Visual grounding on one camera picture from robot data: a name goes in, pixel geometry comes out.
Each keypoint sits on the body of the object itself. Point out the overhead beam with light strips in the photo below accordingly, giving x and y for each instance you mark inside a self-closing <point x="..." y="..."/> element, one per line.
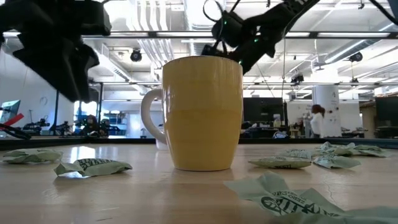
<point x="152" y="35"/>

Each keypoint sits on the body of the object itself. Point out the large black background screen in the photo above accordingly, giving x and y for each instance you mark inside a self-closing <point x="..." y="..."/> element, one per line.
<point x="387" y="115"/>

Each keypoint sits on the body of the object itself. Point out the black ceiling camera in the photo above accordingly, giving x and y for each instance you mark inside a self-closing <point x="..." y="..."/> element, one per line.
<point x="297" y="78"/>
<point x="136" y="56"/>
<point x="356" y="57"/>

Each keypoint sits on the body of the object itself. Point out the black computer monitor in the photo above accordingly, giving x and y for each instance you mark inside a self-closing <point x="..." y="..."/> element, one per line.
<point x="264" y="110"/>

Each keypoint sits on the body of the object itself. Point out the white round column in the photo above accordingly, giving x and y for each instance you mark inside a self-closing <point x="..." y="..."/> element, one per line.
<point x="331" y="105"/>

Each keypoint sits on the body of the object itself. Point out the black aluminium table frame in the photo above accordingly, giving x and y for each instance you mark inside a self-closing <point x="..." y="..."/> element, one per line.
<point x="93" y="140"/>

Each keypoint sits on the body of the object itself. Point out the person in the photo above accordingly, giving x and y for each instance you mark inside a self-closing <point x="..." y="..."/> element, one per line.
<point x="90" y="124"/>
<point x="317" y="123"/>

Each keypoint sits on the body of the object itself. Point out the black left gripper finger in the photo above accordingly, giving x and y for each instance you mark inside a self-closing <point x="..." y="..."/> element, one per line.
<point x="62" y="68"/>

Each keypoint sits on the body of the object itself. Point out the tilted background monitor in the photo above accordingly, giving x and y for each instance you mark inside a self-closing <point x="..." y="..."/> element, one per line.
<point x="9" y="110"/>

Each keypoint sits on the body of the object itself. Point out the black background station frame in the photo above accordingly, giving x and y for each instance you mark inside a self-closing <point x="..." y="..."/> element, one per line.
<point x="101" y="105"/>

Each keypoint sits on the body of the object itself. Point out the yellow ceramic mug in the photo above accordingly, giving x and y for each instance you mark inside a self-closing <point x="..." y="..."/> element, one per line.
<point x="202" y="124"/>

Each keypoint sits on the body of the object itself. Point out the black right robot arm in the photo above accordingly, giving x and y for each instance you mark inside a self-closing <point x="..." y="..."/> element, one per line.
<point x="289" y="14"/>

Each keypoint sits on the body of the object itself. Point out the background black robot arm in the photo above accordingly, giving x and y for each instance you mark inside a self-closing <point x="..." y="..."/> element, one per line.
<point x="37" y="126"/>

